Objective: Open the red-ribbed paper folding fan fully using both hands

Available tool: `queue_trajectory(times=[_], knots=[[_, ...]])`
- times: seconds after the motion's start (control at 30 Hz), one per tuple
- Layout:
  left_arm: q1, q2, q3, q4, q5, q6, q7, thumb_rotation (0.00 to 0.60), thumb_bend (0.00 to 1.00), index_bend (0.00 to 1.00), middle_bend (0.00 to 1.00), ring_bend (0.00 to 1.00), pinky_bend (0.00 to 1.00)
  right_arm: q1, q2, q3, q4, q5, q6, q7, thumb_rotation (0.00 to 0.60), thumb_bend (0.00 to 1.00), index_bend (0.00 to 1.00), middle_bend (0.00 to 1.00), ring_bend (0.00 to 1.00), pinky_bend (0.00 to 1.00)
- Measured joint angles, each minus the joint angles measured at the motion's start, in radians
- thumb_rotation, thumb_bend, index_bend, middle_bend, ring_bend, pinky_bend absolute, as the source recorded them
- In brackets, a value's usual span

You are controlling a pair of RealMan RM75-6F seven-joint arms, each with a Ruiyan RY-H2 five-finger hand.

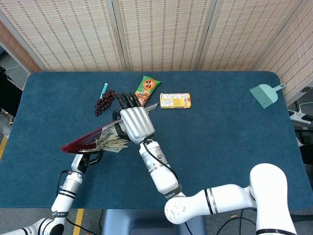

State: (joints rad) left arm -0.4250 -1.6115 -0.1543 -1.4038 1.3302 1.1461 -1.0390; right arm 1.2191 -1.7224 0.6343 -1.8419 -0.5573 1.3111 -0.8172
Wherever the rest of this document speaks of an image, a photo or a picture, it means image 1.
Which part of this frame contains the mint green hand brush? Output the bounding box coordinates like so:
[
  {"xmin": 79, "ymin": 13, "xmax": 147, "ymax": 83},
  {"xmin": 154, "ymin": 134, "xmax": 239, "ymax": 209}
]
[{"xmin": 249, "ymin": 83, "xmax": 286, "ymax": 109}]

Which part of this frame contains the crumpled silver bag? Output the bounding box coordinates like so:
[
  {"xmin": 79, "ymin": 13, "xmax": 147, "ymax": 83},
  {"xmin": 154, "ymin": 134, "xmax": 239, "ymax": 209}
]
[{"xmin": 0, "ymin": 111, "xmax": 14, "ymax": 138}]

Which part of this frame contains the black floor cable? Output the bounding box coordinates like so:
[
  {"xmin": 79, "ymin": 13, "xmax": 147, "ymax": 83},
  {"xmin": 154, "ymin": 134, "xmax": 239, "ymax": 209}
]
[{"xmin": 216, "ymin": 210, "xmax": 257, "ymax": 235}]

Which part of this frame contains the yellow biscuit box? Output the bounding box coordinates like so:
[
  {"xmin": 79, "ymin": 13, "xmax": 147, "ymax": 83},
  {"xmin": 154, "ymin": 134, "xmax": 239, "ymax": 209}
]
[{"xmin": 159, "ymin": 92, "xmax": 192, "ymax": 109}]

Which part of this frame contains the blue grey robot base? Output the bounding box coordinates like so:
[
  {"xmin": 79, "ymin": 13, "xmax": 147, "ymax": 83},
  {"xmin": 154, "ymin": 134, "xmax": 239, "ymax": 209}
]
[{"xmin": 101, "ymin": 209, "xmax": 207, "ymax": 235}]

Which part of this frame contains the black box under power strip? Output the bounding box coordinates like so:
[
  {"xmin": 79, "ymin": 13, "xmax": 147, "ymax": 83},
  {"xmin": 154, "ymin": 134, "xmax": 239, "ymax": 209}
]
[{"xmin": 294, "ymin": 121, "xmax": 313, "ymax": 147}]

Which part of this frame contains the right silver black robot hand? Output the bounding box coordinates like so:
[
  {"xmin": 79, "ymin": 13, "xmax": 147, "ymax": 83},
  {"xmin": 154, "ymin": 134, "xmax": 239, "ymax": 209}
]
[{"xmin": 112, "ymin": 92, "xmax": 156, "ymax": 144}]

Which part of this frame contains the red ribbed paper folding fan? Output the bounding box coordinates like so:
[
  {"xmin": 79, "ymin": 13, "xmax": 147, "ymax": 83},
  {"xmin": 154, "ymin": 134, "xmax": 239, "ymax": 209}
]
[{"xmin": 59, "ymin": 102, "xmax": 160, "ymax": 155}]

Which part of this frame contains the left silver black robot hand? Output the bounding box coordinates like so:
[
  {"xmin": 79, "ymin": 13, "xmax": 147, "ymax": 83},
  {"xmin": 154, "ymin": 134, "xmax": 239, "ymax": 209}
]
[{"xmin": 70, "ymin": 151, "xmax": 105, "ymax": 174}]

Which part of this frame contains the green orange snack bag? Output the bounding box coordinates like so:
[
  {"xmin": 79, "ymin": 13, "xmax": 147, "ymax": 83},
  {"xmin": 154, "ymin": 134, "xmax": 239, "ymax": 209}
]
[{"xmin": 133, "ymin": 75, "xmax": 162, "ymax": 108}]

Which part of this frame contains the woven bamboo screen panel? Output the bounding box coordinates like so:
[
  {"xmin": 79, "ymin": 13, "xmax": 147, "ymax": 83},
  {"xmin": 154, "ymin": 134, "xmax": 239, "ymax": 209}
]
[
  {"xmin": 112, "ymin": 0, "xmax": 218, "ymax": 72},
  {"xmin": 0, "ymin": 0, "xmax": 127, "ymax": 72},
  {"xmin": 197, "ymin": 0, "xmax": 309, "ymax": 72},
  {"xmin": 255, "ymin": 0, "xmax": 313, "ymax": 106}
]

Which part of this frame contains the white power strip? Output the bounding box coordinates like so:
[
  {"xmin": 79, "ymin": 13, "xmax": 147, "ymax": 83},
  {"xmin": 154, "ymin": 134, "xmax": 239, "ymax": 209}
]
[{"xmin": 288, "ymin": 102, "xmax": 313, "ymax": 123}]

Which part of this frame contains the teal white tube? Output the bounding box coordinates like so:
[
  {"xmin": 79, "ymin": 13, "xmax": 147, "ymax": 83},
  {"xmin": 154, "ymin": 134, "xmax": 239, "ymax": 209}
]
[{"xmin": 99, "ymin": 83, "xmax": 109, "ymax": 99}]

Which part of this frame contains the dark purple grape bunch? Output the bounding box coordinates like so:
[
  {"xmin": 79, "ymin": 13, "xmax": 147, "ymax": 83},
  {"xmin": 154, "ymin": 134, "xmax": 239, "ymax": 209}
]
[{"xmin": 94, "ymin": 89, "xmax": 117, "ymax": 118}]

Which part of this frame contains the blue felt table cover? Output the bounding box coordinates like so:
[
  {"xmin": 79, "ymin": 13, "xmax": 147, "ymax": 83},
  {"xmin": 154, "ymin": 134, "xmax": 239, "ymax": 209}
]
[{"xmin": 0, "ymin": 70, "xmax": 313, "ymax": 211}]

